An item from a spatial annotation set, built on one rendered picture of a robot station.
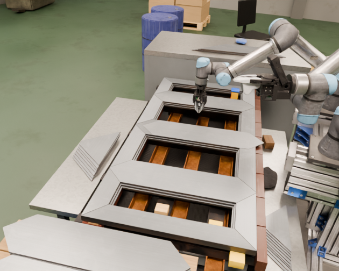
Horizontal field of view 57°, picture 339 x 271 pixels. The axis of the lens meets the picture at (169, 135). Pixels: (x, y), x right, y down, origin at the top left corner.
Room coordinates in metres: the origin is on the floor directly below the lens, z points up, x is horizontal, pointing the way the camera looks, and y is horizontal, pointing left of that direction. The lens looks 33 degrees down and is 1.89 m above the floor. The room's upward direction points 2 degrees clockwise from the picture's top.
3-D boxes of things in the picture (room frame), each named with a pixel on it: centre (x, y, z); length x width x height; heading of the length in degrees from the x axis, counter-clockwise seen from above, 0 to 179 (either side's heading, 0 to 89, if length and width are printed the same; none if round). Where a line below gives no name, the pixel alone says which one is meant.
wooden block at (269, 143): (1.77, -0.67, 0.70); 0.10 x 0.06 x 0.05; 179
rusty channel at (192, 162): (1.62, -0.17, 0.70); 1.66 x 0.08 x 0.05; 169
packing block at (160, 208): (1.03, 0.02, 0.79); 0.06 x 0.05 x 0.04; 79
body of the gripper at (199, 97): (1.78, -0.18, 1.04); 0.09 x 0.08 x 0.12; 169
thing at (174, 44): (2.69, -0.46, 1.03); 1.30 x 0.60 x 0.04; 79
